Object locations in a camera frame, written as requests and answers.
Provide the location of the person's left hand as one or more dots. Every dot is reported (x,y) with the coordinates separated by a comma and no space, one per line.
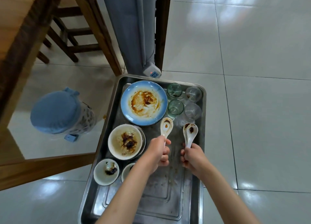
(155,155)

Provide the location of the person's right hand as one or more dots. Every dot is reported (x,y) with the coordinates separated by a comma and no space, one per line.
(195,160)

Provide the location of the white bowl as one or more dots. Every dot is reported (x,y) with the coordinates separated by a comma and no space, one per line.
(125,142)
(144,141)

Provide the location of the metal tray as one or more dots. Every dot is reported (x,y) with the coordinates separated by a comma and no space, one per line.
(170,189)

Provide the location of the blue rimmed plate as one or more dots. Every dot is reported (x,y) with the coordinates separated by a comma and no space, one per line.
(144,103)

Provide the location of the person's left forearm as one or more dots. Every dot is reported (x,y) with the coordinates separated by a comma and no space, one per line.
(124,197)

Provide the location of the person's right forearm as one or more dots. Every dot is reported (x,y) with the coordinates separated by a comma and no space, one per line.
(226,199)

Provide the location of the blue plastic trash bin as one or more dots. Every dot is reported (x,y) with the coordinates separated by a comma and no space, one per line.
(56,112)

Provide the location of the white power strip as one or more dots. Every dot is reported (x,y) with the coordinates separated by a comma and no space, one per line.
(151,70)

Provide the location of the grey blue pillar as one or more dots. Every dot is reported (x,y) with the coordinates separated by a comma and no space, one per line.
(131,24)

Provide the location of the dark wooden table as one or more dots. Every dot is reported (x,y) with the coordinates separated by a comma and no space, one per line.
(14,12)

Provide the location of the brown wooden post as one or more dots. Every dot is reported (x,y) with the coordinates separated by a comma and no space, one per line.
(162,24)

